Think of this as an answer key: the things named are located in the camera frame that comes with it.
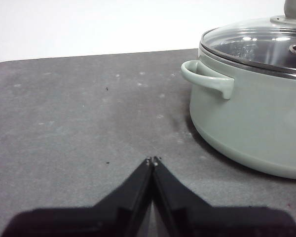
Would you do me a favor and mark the glass lid with green knob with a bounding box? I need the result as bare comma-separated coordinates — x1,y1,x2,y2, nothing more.
199,0,296,81

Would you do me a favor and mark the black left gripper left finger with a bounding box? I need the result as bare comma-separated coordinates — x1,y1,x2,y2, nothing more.
1,156,154,237

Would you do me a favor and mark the pale green electric steamer pot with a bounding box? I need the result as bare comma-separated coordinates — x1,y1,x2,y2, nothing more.
181,46,296,181

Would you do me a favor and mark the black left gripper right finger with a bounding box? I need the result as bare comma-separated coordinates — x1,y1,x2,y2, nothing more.
152,155,296,237

